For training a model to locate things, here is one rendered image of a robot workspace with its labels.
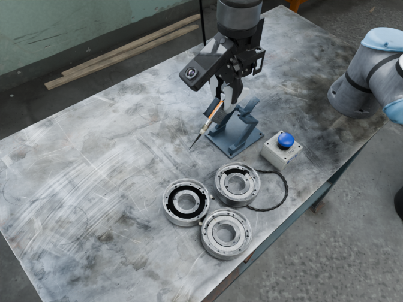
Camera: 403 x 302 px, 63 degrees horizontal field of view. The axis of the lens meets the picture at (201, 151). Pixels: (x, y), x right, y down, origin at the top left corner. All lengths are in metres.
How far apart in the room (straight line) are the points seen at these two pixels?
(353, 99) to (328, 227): 0.90
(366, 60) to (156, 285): 0.74
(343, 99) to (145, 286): 0.73
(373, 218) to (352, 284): 0.38
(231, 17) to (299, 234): 1.29
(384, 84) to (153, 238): 0.64
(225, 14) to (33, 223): 0.56
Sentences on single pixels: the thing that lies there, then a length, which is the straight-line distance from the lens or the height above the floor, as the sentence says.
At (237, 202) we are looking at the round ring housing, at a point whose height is 0.84.
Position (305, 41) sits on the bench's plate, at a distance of 1.29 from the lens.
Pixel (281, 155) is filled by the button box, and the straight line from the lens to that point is 0.82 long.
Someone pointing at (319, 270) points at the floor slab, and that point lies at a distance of 1.68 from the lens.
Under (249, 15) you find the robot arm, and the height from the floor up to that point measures 1.18.
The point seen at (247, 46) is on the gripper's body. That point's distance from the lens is 0.66.
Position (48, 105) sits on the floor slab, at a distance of 2.16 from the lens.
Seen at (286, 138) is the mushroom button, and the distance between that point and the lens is 0.82.
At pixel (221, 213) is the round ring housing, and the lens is 0.72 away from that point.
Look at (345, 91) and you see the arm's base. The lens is 1.03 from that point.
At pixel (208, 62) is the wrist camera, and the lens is 0.62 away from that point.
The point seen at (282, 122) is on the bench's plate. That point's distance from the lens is 0.96.
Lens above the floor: 1.47
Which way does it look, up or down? 53 degrees down
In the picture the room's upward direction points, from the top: 8 degrees clockwise
